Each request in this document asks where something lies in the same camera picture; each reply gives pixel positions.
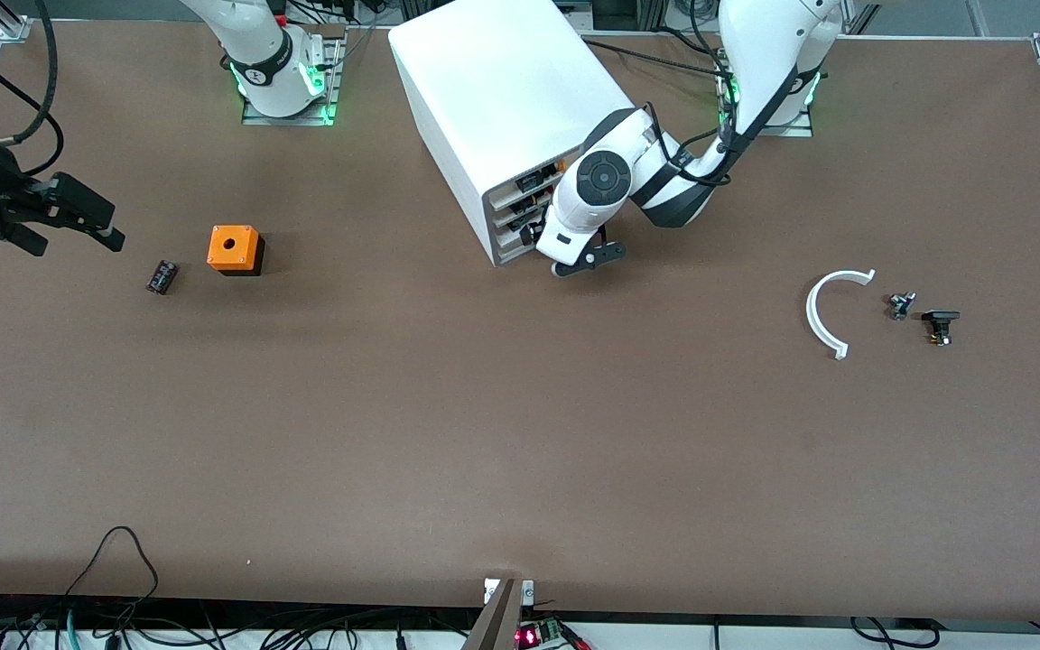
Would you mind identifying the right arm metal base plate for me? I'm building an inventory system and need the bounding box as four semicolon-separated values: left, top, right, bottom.
242;27;345;125

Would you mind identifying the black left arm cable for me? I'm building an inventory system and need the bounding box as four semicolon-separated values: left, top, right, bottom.
646;0;832;186

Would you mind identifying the black cable across table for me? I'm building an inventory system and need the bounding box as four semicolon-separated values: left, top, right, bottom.
579;27;742;78

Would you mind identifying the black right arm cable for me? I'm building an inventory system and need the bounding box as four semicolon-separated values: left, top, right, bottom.
0;0;65;177

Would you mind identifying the circuit board with red display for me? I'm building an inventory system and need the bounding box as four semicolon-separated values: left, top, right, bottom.
515;618;589;650

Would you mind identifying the black orange electronic component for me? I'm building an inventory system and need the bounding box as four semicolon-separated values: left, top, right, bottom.
514;161;566;195

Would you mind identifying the white curved plastic arc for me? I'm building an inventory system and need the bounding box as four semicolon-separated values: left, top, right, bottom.
806;269;877;360

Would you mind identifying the black looped cable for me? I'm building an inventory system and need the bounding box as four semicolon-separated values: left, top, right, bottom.
64;526;160;601

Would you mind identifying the orange box with hole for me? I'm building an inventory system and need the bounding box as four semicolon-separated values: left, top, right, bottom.
207;225;266;277

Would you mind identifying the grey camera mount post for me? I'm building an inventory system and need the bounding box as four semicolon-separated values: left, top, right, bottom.
461;578;525;650

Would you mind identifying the black red electronic component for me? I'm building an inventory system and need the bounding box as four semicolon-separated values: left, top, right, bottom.
509;191;550;227

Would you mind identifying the black coiled cable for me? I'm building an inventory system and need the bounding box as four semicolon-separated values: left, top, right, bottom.
850;617;941;649

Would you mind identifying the small black push button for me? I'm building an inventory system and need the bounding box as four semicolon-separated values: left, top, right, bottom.
922;310;961;348

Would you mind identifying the black cable bundle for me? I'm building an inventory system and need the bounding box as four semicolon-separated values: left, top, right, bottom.
0;591;476;650

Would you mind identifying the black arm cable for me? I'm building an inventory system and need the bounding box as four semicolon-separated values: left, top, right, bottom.
646;0;832;186
0;0;65;177

